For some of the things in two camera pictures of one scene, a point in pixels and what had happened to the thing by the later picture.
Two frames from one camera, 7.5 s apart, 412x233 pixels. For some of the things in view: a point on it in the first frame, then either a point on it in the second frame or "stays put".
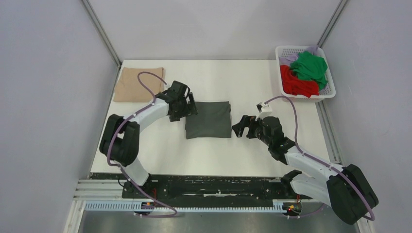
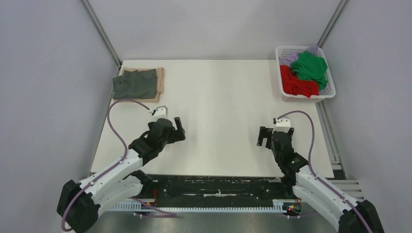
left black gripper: (191, 108) to (176, 136)
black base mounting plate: (219, 188) stays put
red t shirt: (291, 84) stays put
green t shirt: (309, 67) stays put
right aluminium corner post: (335, 17) stays put
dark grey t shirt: (213, 120) to (132, 84)
